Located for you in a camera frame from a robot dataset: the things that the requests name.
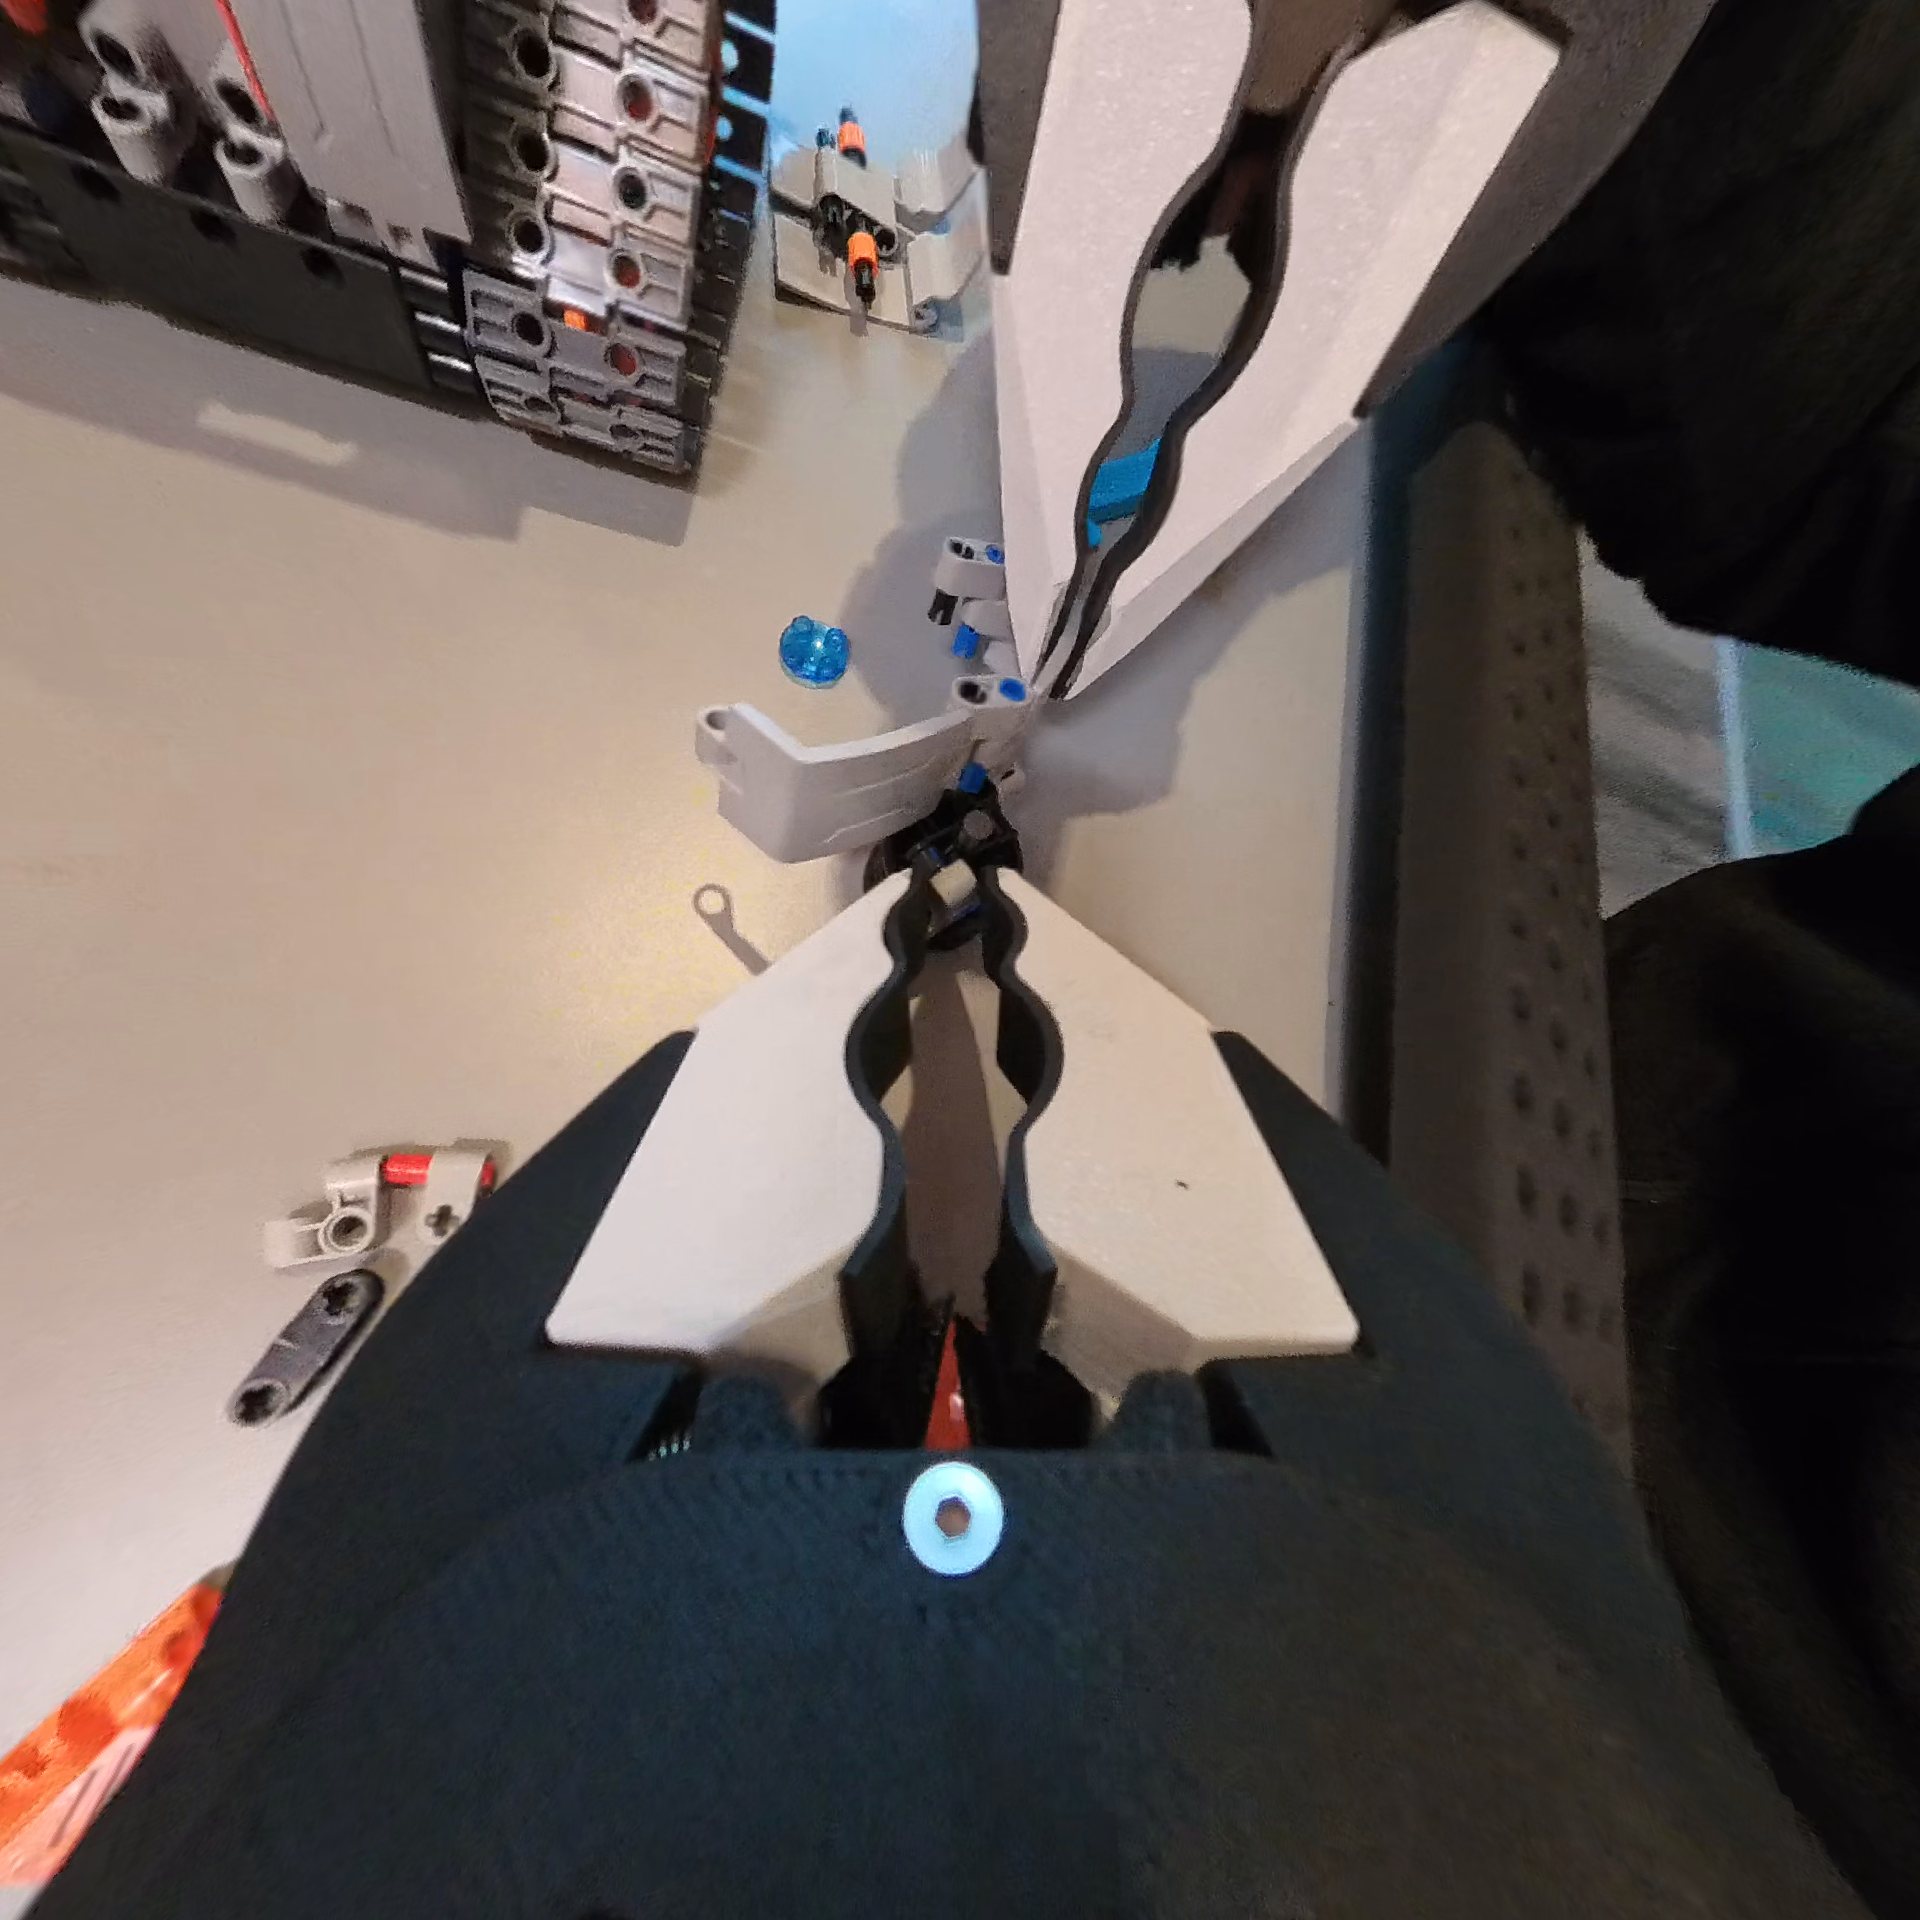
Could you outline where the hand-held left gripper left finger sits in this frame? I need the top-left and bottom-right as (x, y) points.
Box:
(541, 881), (964, 1369)

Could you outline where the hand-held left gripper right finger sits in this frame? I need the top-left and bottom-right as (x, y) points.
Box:
(988, 874), (1360, 1393)

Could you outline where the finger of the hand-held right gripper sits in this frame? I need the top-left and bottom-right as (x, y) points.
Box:
(982, 0), (1416, 696)
(1062, 0), (1570, 702)

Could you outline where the thin grey lever piece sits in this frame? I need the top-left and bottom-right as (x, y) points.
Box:
(689, 882), (790, 982)

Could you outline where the blue plastic separator tool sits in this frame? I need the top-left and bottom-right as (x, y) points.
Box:
(1089, 438), (1166, 538)

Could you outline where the small black wheel assembly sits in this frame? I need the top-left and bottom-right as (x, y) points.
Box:
(870, 787), (1030, 906)

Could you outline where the small white blue connector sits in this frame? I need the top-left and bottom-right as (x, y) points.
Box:
(921, 535), (1010, 640)

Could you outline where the grey curved panel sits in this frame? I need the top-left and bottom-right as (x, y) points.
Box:
(697, 677), (1024, 870)

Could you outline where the small grey orange connector assembly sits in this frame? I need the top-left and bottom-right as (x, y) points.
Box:
(776, 115), (980, 337)

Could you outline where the small grey red connector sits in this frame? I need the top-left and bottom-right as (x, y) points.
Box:
(266, 1142), (509, 1272)

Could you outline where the short dark grey beam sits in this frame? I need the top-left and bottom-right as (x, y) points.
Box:
(227, 1272), (395, 1425)

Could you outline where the grey orange tracked toy robot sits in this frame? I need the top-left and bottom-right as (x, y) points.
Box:
(0, 0), (781, 489)

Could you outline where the orange flat panel piece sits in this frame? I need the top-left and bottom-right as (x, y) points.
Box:
(0, 1575), (232, 1867)

